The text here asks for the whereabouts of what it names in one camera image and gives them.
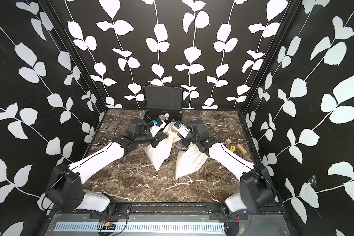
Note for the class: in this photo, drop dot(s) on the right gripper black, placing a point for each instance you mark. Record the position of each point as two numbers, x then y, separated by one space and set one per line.
184 142

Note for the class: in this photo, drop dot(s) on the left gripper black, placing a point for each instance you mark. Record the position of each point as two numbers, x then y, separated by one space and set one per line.
158 138

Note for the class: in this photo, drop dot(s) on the cream cloth bag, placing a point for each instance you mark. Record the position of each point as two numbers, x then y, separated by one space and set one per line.
162 151
189 161

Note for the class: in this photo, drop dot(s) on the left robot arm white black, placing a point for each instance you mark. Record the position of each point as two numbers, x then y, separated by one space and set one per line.
65 187

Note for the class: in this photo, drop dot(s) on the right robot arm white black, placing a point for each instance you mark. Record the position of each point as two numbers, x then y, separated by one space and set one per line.
256 187

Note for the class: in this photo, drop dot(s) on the small wooden cube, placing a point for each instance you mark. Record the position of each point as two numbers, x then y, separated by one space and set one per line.
228 141

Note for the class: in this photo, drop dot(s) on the open black poker chip case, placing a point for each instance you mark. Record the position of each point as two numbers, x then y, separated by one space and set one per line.
163 101

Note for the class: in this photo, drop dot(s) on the long wooden block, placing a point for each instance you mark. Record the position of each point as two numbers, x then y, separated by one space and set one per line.
242 149

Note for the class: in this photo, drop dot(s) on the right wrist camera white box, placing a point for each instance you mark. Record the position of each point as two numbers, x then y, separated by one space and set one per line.
182 130

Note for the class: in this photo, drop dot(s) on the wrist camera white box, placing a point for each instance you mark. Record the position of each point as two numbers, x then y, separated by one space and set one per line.
182 130
156 126

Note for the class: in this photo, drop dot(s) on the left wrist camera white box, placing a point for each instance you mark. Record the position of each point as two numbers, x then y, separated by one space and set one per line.
156 126

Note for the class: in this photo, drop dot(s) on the black front mounting rail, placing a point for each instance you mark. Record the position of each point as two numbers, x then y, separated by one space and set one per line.
214 211

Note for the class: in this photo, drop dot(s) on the white perforated cable tray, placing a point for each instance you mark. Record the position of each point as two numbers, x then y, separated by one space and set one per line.
142 227

